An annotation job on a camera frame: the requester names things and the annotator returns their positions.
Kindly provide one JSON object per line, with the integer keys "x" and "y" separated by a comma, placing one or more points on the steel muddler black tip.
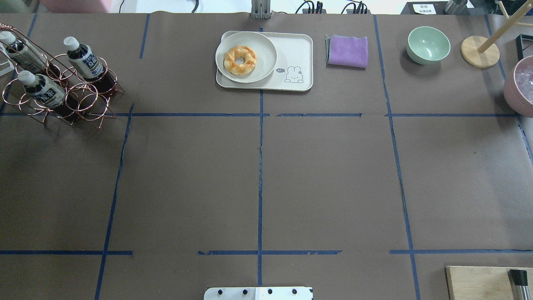
{"x": 520, "y": 284}

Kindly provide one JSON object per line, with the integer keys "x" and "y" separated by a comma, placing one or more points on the purple folded cloth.
{"x": 347, "y": 51}

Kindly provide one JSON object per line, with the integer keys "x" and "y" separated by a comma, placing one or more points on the bamboo cutting board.
{"x": 482, "y": 282}

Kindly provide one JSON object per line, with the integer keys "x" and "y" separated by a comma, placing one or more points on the twisted ring bread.
{"x": 240, "y": 60}

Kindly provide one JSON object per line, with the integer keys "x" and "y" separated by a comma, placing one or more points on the pink bowl of ice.
{"x": 518, "y": 87}

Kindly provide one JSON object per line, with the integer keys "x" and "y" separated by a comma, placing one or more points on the beige rectangular tray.
{"x": 294, "y": 68}

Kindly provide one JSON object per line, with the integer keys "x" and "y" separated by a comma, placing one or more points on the beige round plate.
{"x": 260, "y": 44}

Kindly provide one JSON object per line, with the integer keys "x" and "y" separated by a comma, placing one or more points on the copper wire bottle rack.
{"x": 77, "y": 85}

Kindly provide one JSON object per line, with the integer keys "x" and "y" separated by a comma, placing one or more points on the tea bottle front left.
{"x": 46, "y": 91}

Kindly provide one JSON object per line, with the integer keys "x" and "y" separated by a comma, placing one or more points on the mint green bowl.
{"x": 427, "y": 45}

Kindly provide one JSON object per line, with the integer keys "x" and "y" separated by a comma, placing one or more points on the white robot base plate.
{"x": 259, "y": 293}

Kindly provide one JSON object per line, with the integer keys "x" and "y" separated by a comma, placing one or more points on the wooden cup stand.
{"x": 482, "y": 52}

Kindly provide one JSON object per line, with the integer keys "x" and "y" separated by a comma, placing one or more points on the aluminium frame post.
{"x": 261, "y": 9}

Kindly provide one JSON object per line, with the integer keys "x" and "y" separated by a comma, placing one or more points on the tea bottle back left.
{"x": 24, "y": 53}

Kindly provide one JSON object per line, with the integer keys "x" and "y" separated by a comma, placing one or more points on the tea bottle white cap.
{"x": 83, "y": 59}

